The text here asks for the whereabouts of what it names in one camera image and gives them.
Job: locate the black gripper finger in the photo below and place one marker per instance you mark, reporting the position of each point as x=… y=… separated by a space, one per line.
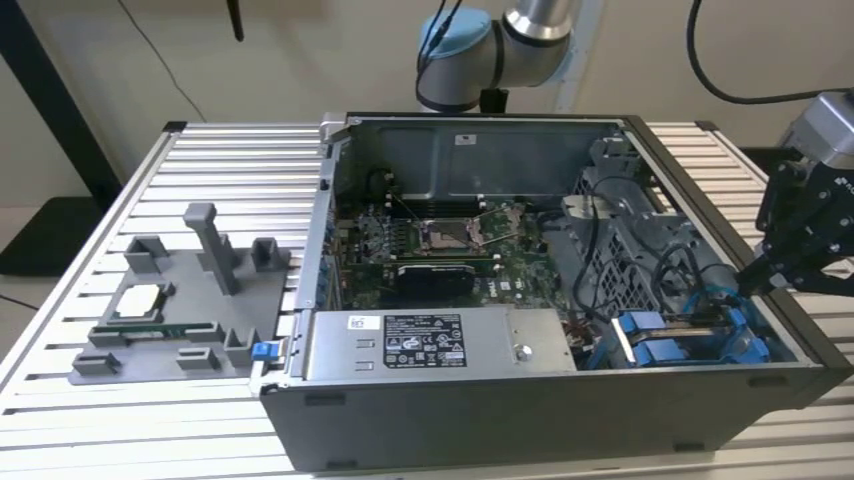
x=821 y=280
x=757 y=277

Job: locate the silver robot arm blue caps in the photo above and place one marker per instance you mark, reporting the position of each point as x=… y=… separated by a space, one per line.
x=527 y=50

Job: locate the grey disk bay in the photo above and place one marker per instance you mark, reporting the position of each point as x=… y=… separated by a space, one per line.
x=750 y=345

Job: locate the grey perforated drive cage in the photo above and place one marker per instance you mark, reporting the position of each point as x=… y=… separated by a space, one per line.
x=614 y=270

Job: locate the green motherboard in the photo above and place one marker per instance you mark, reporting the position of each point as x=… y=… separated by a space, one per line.
x=527 y=280

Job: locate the CPU socket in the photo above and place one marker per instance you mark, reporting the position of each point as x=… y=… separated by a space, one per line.
x=446 y=235

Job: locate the black open PC case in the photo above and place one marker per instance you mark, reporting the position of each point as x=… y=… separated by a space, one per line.
x=501 y=425

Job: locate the black graphics card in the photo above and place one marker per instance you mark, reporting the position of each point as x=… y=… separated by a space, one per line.
x=434 y=285

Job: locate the black RAM slots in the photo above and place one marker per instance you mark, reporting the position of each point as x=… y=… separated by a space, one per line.
x=434 y=204

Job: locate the white label sticker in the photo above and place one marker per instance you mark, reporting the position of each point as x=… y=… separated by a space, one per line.
x=465 y=139

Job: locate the thin metal locking lever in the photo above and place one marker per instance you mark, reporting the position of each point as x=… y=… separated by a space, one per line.
x=407 y=207

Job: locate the black motherboard power plug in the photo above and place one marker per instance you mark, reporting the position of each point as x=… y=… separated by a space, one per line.
x=379 y=182

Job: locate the silver power supply unit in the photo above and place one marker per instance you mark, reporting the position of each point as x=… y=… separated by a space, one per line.
x=334 y=345

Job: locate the blue case latch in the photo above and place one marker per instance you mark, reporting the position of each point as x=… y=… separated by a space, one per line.
x=264 y=350

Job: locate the grey parts rack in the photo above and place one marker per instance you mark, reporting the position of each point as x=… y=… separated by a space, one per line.
x=200 y=305

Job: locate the green RAM stick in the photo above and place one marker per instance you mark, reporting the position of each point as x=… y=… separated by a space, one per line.
x=174 y=329

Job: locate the silver CPU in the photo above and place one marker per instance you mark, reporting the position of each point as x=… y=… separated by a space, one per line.
x=142 y=301

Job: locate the black hanging antenna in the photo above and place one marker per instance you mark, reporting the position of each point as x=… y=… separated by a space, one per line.
x=235 y=20

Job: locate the black upright post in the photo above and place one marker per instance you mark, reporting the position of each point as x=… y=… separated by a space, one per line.
x=47 y=75

